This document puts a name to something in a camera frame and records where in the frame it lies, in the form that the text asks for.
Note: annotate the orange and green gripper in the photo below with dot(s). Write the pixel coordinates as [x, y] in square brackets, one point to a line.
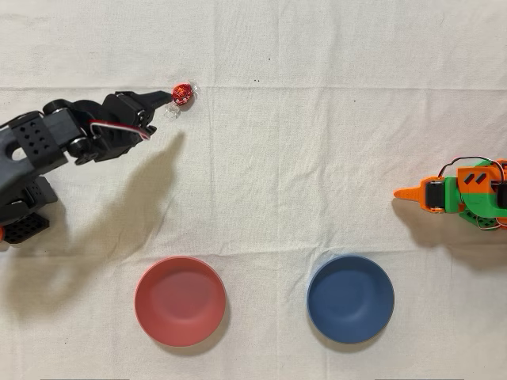
[434, 195]

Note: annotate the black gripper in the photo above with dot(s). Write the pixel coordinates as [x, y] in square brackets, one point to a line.
[127, 106]

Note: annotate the red candy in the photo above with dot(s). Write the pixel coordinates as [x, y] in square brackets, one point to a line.
[183, 94]

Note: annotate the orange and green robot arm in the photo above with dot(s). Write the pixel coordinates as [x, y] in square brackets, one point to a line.
[481, 198]

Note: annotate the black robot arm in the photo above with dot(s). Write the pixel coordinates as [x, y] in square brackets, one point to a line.
[35, 142]

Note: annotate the blue bowl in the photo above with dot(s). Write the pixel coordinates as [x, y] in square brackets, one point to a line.
[350, 299]

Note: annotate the red bowl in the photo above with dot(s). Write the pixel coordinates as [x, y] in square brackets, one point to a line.
[180, 301]

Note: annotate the white tablecloth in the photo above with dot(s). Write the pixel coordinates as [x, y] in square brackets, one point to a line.
[277, 158]

